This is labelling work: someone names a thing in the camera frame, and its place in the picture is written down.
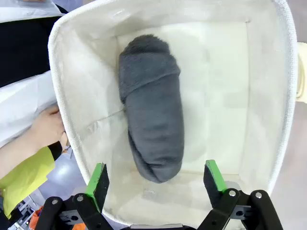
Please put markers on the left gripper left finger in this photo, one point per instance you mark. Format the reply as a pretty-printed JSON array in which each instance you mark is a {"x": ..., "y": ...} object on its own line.
[{"x": 102, "y": 187}]

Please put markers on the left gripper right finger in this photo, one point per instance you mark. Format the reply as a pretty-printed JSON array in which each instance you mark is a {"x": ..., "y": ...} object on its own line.
[{"x": 212, "y": 189}]

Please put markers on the dark gray towel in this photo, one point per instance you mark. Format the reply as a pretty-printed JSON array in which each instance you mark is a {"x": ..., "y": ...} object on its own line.
[{"x": 153, "y": 107}]

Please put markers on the pale yellow towel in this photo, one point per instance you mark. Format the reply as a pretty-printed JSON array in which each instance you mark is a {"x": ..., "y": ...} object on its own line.
[{"x": 302, "y": 72}]

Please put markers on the person's right forearm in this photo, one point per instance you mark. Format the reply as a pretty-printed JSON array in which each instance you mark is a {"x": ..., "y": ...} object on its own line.
[{"x": 16, "y": 158}]

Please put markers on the person's right hand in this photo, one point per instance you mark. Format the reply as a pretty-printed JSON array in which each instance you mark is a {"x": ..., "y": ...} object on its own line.
[{"x": 48, "y": 129}]

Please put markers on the orange garment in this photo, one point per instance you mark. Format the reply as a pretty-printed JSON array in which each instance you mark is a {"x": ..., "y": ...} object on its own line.
[{"x": 36, "y": 218}]

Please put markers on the mannequin with yellow apron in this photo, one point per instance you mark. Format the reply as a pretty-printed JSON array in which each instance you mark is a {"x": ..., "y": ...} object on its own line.
[{"x": 24, "y": 182}]

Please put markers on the cream fabric basket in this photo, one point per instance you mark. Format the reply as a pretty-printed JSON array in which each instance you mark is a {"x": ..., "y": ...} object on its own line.
[{"x": 84, "y": 95}]

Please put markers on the person in white shirt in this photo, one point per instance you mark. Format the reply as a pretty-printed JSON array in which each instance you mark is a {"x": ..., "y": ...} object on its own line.
[{"x": 24, "y": 48}]

